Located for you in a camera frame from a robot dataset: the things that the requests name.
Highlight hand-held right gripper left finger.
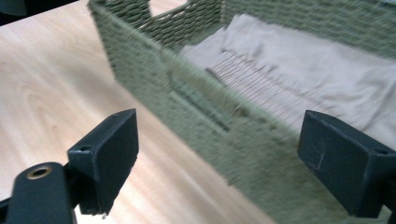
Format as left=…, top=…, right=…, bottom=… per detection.
left=66, top=107, right=140, bottom=217

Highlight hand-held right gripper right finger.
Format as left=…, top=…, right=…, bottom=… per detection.
left=296, top=109, right=396, bottom=219

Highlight khaki pants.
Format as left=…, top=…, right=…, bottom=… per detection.
left=178, top=13, right=396, bottom=150

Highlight green woven basket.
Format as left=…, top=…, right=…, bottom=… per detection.
left=87, top=0, right=396, bottom=224

